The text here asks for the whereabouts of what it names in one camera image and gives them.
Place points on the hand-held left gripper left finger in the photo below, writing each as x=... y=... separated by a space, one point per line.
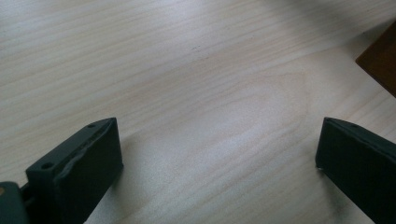
x=77 y=169

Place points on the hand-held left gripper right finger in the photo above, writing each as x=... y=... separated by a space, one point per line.
x=361 y=168

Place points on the brown wooden board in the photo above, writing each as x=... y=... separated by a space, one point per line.
x=380 y=59

